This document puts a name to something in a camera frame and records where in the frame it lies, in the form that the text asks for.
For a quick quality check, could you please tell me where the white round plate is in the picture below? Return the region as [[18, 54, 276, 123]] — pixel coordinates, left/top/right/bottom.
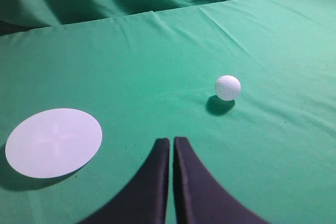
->
[[5, 108, 103, 179]]

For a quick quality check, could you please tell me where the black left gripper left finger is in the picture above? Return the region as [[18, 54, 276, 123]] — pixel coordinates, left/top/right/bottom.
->
[[81, 138, 170, 223]]

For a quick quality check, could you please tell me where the green table cloth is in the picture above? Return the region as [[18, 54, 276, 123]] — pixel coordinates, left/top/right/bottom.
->
[[1, 0, 335, 223]]

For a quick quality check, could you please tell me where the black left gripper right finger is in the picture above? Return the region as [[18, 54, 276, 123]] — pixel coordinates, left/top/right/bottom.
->
[[173, 137, 267, 223]]

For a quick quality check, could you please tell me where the white dimpled golf ball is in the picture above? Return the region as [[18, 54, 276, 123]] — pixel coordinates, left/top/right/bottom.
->
[[215, 75, 241, 101]]

